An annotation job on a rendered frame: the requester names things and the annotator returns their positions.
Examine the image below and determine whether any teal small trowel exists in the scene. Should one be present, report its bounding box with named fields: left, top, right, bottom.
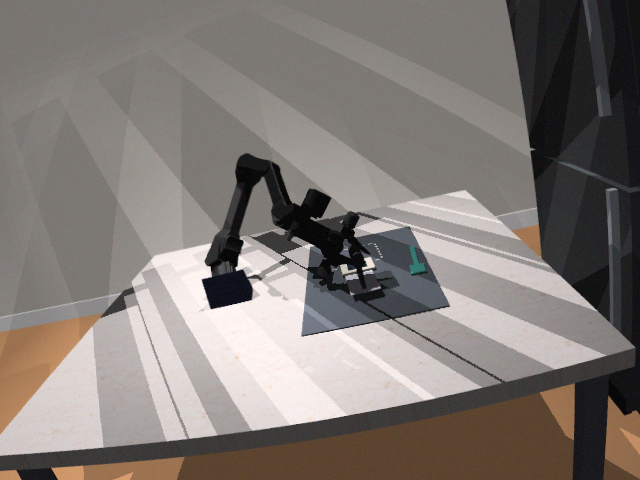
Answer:
left=409, top=246, right=426, bottom=276

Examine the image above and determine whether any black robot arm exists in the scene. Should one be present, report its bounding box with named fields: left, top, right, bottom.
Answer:
left=204, top=153, right=344, bottom=276

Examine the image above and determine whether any cream square tile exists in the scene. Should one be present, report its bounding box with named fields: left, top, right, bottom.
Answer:
left=340, top=257, right=376, bottom=276

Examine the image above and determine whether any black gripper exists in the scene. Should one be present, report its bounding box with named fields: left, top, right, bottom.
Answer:
left=309, top=211, right=370, bottom=281

